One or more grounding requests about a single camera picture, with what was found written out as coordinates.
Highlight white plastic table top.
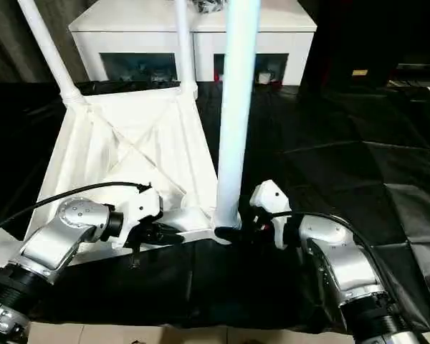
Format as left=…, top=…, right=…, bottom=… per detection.
left=23, top=84, right=244, bottom=268

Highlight black mat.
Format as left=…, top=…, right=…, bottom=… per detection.
left=0, top=80, right=430, bottom=333

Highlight white cabinet with glass doors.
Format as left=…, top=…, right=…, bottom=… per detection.
left=67, top=0, right=318, bottom=87

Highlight grey curtain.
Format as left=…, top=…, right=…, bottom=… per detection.
left=0, top=0, right=90, bottom=85

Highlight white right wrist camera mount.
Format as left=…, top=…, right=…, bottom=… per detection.
left=249, top=180, right=293, bottom=250

